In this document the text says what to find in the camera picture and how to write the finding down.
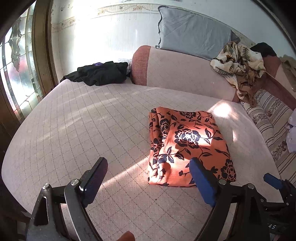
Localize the orange black floral garment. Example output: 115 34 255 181
148 107 236 187

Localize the person's left hand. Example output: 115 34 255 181
117 231 135 241

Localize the striped floral blanket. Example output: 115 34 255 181
240 89 295 185

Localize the cream brown patterned cloth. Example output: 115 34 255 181
210 41 266 107

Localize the dark item behind cloth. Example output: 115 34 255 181
250 42 277 57

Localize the stained glass wooden door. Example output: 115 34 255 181
1 1 58 122

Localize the black garment on bed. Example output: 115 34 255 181
60 61 128 86

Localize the pink bolster backrest cushion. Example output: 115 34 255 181
130 45 239 103

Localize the grey pillow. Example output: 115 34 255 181
156 6 240 61

